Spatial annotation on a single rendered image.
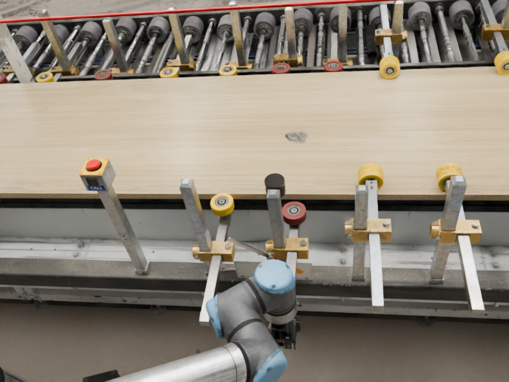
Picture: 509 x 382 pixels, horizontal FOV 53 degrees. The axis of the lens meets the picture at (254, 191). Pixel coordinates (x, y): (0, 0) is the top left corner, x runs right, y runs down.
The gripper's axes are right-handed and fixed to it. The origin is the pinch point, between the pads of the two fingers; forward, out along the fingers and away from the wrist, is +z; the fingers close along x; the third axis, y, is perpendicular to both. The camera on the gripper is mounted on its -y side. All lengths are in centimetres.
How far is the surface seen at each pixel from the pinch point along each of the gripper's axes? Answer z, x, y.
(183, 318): 83, -60, -50
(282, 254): -2.1, -3.3, -28.4
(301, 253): -2.7, 3.1, -28.4
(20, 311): 82, -147, -50
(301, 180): -8, 2, -56
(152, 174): -8, -53, -59
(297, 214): -8.2, 1.3, -39.8
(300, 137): -9, 0, -77
